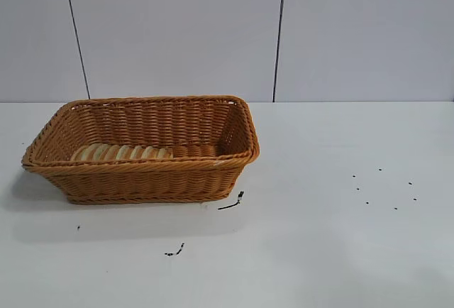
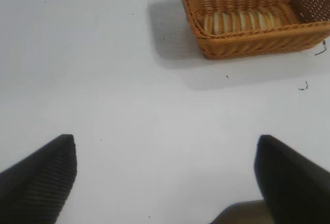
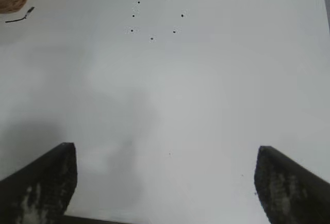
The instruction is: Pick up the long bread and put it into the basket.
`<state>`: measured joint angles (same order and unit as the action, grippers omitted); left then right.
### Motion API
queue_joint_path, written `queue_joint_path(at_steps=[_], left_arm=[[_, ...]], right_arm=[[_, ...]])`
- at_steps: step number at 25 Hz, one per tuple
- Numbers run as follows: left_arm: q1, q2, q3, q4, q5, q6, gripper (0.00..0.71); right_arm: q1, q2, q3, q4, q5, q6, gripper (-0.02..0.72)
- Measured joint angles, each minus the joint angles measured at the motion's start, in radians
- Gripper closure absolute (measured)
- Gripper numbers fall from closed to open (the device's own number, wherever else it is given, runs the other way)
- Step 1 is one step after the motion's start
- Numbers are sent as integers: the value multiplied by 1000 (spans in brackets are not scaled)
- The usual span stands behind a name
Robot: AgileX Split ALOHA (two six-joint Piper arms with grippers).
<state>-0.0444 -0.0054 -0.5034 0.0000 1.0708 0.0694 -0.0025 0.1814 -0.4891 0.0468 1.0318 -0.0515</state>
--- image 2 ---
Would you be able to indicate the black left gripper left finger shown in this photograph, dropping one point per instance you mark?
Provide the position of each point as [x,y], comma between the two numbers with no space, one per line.
[36,188]

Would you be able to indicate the brown woven wicker basket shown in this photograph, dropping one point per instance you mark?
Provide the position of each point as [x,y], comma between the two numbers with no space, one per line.
[257,43]

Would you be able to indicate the long striped twisted bread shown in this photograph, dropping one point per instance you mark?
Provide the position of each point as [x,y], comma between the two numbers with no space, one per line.
[239,22]

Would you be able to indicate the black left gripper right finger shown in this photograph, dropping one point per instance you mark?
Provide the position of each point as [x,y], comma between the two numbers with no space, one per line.
[294,182]

